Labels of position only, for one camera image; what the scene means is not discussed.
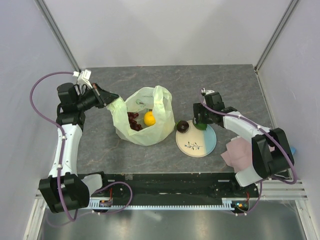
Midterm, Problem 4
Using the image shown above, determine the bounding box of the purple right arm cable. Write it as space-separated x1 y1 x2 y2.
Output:
198 91 298 185

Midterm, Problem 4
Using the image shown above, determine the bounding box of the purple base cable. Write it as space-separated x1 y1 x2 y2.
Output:
46 181 133 227
229 181 263 217

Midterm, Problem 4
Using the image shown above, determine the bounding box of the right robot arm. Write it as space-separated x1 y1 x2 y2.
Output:
193 88 298 197

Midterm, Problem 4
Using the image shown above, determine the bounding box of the aluminium frame post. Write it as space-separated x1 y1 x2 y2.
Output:
34 0 81 72
254 0 300 74

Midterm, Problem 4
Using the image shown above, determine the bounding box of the aluminium frame post left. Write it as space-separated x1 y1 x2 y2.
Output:
34 0 81 72

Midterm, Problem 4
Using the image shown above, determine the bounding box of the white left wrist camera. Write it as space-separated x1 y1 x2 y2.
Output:
72 69 93 89

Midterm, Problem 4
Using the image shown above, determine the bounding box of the green avocado print plastic bag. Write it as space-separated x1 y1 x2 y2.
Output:
107 85 175 146

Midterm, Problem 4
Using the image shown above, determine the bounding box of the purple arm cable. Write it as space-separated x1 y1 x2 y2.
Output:
198 91 298 185
29 71 78 223

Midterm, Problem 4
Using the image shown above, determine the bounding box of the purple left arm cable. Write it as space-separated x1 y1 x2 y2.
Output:
29 71 78 223

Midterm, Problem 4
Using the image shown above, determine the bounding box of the pink cloth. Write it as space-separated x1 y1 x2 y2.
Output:
220 135 276 174

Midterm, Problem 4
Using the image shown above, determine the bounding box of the aluminium frame post right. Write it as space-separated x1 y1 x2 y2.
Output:
254 0 300 74

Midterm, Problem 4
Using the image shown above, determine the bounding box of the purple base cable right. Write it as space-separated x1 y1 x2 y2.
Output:
229 181 263 217

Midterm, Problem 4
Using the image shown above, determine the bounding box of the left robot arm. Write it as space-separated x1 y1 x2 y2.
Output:
38 82 119 214

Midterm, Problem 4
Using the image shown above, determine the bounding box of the red grape bunch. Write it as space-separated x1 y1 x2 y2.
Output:
127 112 143 132

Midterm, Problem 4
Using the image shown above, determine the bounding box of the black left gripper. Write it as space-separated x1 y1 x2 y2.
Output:
75 82 119 111

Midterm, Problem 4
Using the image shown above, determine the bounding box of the cream ceramic plate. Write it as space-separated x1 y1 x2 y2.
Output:
175 120 217 158

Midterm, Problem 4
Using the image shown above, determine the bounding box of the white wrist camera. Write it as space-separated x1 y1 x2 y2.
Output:
200 88 215 96
72 69 93 89

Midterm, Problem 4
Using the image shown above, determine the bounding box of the white slotted cable duct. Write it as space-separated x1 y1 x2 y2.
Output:
85 198 249 212

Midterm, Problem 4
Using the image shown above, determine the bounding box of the orange fruit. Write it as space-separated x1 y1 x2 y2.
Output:
143 111 156 127

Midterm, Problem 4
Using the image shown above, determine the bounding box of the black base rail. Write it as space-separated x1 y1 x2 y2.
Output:
100 171 259 199

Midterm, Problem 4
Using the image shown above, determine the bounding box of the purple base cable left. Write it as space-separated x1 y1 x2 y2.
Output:
46 181 133 227

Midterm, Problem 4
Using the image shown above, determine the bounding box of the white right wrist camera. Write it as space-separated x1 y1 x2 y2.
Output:
200 88 215 96

